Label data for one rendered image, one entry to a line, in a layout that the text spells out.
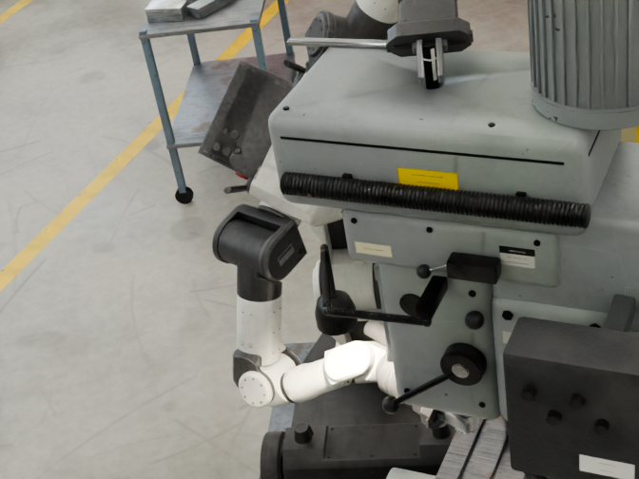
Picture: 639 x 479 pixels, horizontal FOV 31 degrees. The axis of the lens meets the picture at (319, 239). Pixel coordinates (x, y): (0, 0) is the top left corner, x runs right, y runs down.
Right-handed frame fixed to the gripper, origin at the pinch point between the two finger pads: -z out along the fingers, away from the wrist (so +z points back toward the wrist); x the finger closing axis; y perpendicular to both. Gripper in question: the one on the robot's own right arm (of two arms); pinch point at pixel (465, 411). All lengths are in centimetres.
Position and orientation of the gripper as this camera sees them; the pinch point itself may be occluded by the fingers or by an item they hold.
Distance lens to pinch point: 208.6
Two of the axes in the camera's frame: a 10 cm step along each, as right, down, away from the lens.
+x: 7.2, -4.8, 5.1
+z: -6.9, -3.4, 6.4
